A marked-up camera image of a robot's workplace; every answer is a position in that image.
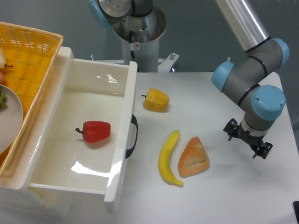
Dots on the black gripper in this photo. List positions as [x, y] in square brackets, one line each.
[252, 137]

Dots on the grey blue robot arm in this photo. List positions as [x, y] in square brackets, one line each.
[139, 26]

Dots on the white drawer cabinet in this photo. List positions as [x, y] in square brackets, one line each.
[15, 189]

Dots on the toy croissant bread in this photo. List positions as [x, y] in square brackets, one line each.
[194, 159]

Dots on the yellow toy banana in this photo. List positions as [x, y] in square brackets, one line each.
[164, 160]

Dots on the yellow toy bell pepper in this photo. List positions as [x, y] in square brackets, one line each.
[156, 100]

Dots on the red toy bell pepper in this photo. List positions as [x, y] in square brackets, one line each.
[94, 131]

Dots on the yellow woven basket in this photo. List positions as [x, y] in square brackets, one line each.
[32, 52]

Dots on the grey plate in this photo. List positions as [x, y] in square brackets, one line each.
[11, 118]

